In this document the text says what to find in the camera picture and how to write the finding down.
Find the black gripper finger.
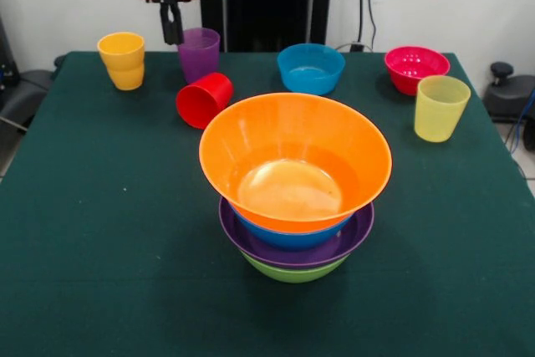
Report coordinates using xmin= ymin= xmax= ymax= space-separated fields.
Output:
xmin=170 ymin=0 xmax=184 ymax=46
xmin=159 ymin=0 xmax=174 ymax=46

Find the purple cup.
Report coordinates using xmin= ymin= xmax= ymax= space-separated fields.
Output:
xmin=177 ymin=27 xmax=222 ymax=84

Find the red cup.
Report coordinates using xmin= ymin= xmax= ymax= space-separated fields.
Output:
xmin=175 ymin=72 xmax=235 ymax=130

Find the large orange bowl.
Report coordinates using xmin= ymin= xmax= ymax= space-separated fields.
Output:
xmin=198 ymin=92 xmax=394 ymax=235

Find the large blue bowl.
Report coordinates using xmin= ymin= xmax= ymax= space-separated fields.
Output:
xmin=229 ymin=201 xmax=354 ymax=250

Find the purple bowl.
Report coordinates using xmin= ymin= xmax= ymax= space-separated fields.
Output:
xmin=217 ymin=196 xmax=375 ymax=270

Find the green bowl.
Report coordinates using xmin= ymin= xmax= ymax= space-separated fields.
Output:
xmin=238 ymin=250 xmax=351 ymax=284

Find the orange yellow cup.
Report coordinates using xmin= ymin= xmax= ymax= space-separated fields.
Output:
xmin=96 ymin=31 xmax=146 ymax=91

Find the small blue bowl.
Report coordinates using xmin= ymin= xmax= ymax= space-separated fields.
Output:
xmin=277 ymin=43 xmax=346 ymax=97

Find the small red bowl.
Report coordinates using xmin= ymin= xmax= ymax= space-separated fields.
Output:
xmin=384 ymin=45 xmax=451 ymax=97

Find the pale yellow translucent cup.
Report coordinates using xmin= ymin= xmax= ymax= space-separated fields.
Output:
xmin=413 ymin=74 xmax=472 ymax=143

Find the dark green tablecloth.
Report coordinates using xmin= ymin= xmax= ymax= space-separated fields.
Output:
xmin=0 ymin=50 xmax=535 ymax=357

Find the black floor device with knob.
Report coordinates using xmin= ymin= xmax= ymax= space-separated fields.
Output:
xmin=484 ymin=61 xmax=535 ymax=124

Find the blue cable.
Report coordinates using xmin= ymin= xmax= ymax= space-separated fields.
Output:
xmin=514 ymin=91 xmax=535 ymax=147

